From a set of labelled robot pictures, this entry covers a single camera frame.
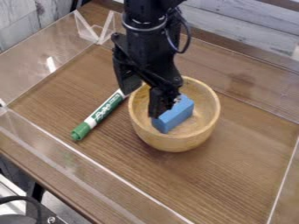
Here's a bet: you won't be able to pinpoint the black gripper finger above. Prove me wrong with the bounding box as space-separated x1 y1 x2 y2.
149 87 181 118
113 47 142 95

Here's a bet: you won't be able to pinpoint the clear acrylic corner bracket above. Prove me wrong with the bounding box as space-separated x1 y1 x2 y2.
74 10 126 48

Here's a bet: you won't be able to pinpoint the brown wooden bowl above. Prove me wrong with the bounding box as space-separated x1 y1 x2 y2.
129 76 221 152

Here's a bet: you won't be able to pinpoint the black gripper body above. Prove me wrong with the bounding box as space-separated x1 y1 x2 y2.
111 12 191 89

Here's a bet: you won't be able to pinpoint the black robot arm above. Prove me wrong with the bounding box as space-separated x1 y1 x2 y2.
111 0 191 118

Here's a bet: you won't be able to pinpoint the green white marker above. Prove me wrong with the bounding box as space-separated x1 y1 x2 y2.
70 89 127 141

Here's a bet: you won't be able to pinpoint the clear acrylic tray walls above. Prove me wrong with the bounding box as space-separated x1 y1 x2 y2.
0 17 299 224

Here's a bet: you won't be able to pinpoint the blue block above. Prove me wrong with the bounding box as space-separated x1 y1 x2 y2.
151 94 194 134

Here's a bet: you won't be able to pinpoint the black cable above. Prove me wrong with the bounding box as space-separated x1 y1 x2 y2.
0 195 43 224

